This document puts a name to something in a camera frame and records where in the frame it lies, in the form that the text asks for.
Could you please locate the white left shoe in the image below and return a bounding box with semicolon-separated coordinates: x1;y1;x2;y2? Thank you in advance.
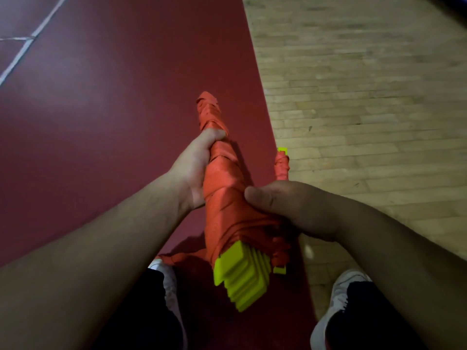
147;258;189;350

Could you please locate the white shoe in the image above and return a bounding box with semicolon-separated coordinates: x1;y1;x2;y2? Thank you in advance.
310;268;373;350
147;258;189;350

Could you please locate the person's left forearm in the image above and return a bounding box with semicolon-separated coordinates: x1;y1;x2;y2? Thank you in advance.
0;173;192;350

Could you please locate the person's right forearm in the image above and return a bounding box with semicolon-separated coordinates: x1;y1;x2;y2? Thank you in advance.
334;198;467;350

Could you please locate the black left trouser leg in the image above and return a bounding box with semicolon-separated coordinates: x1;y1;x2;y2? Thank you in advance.
91;267;183;350

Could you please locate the black right trouser leg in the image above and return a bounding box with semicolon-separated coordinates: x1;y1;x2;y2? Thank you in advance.
324;281;428;350

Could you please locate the black trouser leg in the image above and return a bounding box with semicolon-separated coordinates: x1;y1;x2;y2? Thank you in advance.
324;281;428;350
91;267;183;350

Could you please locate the white right shoe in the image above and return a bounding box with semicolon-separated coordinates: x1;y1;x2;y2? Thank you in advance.
310;268;373;350

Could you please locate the person's right hand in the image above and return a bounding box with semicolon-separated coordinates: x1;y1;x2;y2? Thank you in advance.
244;180;351;242

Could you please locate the person's left hand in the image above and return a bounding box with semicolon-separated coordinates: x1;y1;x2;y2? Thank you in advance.
169;128;227;212

